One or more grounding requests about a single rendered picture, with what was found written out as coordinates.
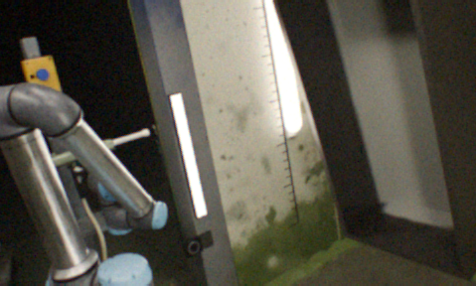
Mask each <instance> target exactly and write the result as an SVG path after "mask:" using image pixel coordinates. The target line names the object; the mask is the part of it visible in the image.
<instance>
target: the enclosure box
mask: <svg viewBox="0 0 476 286"><path fill-rule="evenodd" d="M272 5H273V7H274V10H275V12H276V17H277V20H278V22H279V26H280V30H281V32H282V36H283V40H284V43H285V46H286V48H287V53H288V55H289V57H290V60H291V65H292V68H293V70H294V72H295V78H296V80H297V83H298V86H299V91H300V93H301V96H302V98H303V103H304V106H305V109H306V111H307V117H308V119H309V121H310V124H311V129H312V132H313V134H314V137H315V142H316V144H317V148H318V150H319V155H320V158H321V160H322V165H323V167H324V171H325V173H326V178H327V181H328V183H329V186H330V191H331V194H332V196H333V201H334V204H335V206H336V209H337V214H338V216H339V219H340V222H341V227H342V228H343V231H344V236H345V237H346V238H351V239H352V240H355V241H359V242H362V243H363V244H365V245H369V246H372V247H373V248H378V249H380V250H383V251H384V252H389V253H391V254H394V255H398V256H400V257H402V258H405V259H409V260H411V261H413V262H417V263H419V264H422V265H424V266H428V267H430V268H433V269H437V270H439V271H441V272H446V273H448V274H450V275H452V276H457V277H459V278H461V279H466V280H468V281H470V280H471V279H472V278H473V276H475V274H476V0H272Z"/></svg>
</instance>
